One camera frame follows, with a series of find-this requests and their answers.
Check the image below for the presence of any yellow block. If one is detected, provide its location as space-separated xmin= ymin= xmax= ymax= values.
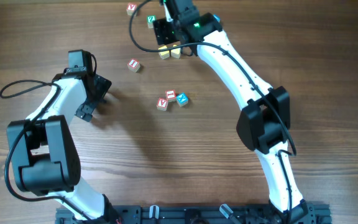
xmin=158 ymin=45 xmax=170 ymax=60
xmin=170 ymin=45 xmax=181 ymax=59

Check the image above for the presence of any red i block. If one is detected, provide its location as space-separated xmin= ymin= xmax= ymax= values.
xmin=127 ymin=58 xmax=141 ymax=73
xmin=165 ymin=90 xmax=177 ymax=102

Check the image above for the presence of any red A letter block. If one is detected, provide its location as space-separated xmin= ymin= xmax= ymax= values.
xmin=157 ymin=98 xmax=168 ymax=111

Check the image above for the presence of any blue X letter block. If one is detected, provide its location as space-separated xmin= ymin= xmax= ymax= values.
xmin=176 ymin=93 xmax=188 ymax=107

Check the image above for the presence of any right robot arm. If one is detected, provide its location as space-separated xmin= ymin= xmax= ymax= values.
xmin=154 ymin=1 xmax=306 ymax=223

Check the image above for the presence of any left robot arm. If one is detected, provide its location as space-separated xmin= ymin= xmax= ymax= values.
xmin=4 ymin=50 xmax=122 ymax=223

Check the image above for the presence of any green Z letter block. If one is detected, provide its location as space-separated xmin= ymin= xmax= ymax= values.
xmin=147 ymin=15 xmax=156 ymax=29

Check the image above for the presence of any red Y letter block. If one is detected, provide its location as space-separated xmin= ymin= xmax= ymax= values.
xmin=126 ymin=3 xmax=137 ymax=16

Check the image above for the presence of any blue white picture block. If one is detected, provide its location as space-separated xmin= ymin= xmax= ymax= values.
xmin=213 ymin=14 xmax=221 ymax=22

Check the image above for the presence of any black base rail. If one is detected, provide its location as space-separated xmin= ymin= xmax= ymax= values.
xmin=55 ymin=203 xmax=333 ymax=224

